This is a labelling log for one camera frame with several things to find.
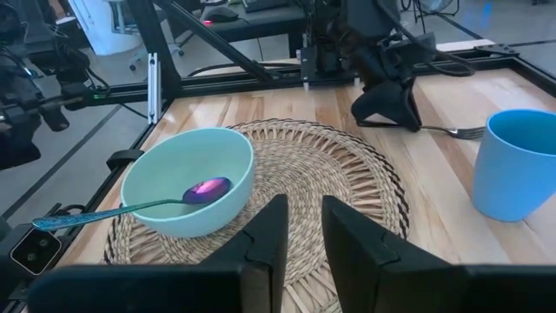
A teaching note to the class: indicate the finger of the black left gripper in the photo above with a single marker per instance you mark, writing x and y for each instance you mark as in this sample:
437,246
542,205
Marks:
415,108
382,104

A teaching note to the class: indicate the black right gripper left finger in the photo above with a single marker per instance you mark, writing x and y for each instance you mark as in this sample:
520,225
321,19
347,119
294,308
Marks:
260,261

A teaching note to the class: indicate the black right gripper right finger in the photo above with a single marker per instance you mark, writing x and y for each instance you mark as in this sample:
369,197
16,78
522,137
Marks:
369,269

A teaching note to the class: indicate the dark metal fork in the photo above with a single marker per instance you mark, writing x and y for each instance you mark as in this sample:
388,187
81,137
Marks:
467,132

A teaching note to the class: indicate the light blue plastic cup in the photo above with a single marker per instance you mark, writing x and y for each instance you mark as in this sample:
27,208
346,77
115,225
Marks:
512,174

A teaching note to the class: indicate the pale green bowl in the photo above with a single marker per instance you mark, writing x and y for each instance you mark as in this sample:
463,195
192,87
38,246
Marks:
174,165

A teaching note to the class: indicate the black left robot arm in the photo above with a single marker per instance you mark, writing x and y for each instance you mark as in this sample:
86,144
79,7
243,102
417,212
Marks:
343,26

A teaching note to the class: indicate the black floor fan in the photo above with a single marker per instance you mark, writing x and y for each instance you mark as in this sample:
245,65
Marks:
434,5

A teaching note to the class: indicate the round woven straw placemat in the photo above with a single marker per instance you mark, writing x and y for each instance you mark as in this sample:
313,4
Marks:
313,165

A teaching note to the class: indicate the black desk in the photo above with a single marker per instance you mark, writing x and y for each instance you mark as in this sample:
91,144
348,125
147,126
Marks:
269,24

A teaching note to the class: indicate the black table clamp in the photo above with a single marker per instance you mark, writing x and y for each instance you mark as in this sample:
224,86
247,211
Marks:
123,158

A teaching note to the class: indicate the black computer mouse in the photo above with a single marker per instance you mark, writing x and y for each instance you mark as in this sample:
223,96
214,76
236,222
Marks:
219,14

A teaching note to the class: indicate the white column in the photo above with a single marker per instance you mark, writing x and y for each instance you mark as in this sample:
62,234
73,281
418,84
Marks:
104,26

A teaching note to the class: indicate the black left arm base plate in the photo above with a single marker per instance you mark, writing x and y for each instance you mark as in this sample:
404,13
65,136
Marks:
321,69

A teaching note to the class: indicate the black aluminium table frame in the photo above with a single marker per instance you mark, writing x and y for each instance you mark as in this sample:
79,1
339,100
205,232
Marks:
243,80

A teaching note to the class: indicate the silver aluminium bracket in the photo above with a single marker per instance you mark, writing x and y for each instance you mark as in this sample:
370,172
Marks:
153,87

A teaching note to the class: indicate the table-level camera box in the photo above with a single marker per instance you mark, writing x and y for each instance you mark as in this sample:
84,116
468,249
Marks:
35,250

